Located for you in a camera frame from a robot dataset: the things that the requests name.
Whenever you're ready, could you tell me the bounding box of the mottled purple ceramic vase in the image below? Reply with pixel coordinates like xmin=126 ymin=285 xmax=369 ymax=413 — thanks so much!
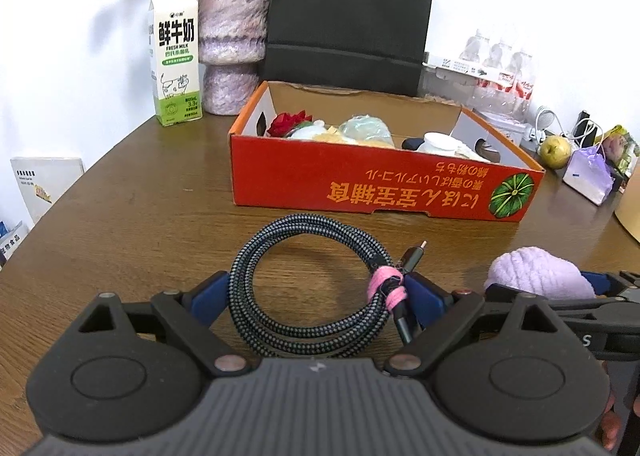
xmin=197 ymin=0 xmax=273 ymax=116

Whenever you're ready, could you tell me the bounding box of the black charger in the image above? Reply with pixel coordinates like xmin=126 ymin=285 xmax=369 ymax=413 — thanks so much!
xmin=574 ymin=109 xmax=599 ymax=147

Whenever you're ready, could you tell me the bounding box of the small white fan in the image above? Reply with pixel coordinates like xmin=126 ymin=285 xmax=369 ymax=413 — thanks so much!
xmin=532 ymin=105 xmax=561 ymax=137

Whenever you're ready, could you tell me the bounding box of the iridescent package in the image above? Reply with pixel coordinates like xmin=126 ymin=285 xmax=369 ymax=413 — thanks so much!
xmin=338 ymin=114 xmax=395 ymax=143

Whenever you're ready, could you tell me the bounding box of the red artificial rose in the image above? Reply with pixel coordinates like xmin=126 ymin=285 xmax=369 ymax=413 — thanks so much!
xmin=266 ymin=110 xmax=314 ymax=140

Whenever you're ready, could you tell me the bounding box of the white green milk carton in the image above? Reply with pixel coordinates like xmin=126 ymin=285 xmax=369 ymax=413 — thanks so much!
xmin=148 ymin=0 xmax=204 ymax=127

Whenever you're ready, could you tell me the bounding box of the black paper bag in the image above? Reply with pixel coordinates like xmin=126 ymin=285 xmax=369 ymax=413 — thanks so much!
xmin=258 ymin=0 xmax=440 ymax=98

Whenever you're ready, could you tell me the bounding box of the braided cable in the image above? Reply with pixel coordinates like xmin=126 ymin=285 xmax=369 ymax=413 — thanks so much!
xmin=227 ymin=214 xmax=429 ymax=360

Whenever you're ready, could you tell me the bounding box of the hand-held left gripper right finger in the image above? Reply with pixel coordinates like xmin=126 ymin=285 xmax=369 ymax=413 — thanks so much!
xmin=383 ymin=273 xmax=569 ymax=380

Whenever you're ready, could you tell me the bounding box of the colourful snack packet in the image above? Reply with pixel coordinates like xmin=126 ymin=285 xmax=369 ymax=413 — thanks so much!
xmin=602 ymin=124 xmax=640 ymax=177

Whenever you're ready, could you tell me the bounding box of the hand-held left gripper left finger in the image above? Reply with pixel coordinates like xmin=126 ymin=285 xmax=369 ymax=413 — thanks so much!
xmin=76 ymin=270 xmax=250 ymax=379

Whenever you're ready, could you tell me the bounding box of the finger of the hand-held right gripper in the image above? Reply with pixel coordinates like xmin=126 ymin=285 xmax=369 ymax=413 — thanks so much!
xmin=580 ymin=271 xmax=640 ymax=297
xmin=483 ymin=284 xmax=640 ymax=321

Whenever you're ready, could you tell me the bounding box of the person's right hand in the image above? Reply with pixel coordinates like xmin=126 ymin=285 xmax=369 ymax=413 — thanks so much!
xmin=597 ymin=360 xmax=640 ymax=452

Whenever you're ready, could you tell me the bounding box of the flat white carton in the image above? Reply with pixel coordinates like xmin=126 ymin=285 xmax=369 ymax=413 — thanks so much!
xmin=427 ymin=51 xmax=501 ymax=82

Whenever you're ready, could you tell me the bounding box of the purple plastic bag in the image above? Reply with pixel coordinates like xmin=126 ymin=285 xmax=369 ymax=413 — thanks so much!
xmin=562 ymin=143 xmax=616 ymax=207

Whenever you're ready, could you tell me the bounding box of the yellow-green apple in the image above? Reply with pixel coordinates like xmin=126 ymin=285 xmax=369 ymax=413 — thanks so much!
xmin=538 ymin=134 xmax=573 ymax=170

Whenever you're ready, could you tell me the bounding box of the white tissue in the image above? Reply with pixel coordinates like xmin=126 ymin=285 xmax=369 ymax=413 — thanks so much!
xmin=452 ymin=140 xmax=484 ymax=162

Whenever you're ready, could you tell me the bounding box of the red cardboard box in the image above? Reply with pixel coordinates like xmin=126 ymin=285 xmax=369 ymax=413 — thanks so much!
xmin=228 ymin=80 xmax=546 ymax=223

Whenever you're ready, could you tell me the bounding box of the white round lid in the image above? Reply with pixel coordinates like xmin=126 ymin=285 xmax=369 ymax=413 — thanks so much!
xmin=416 ymin=131 xmax=464 ymax=157

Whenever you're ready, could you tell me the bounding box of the clear plastic container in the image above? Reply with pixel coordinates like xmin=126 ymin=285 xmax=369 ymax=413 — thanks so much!
xmin=419 ymin=70 xmax=476 ymax=105

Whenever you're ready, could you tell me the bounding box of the white yellow plush toy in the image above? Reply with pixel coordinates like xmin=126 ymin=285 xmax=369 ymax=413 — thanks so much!
xmin=288 ymin=119 xmax=396 ymax=148

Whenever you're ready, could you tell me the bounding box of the white charger cable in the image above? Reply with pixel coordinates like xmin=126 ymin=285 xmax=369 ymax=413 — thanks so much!
xmin=569 ymin=118 xmax=609 ymax=147

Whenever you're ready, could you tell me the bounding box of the white printed packet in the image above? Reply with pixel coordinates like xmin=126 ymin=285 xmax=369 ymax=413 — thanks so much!
xmin=0 ymin=219 xmax=30 ymax=271

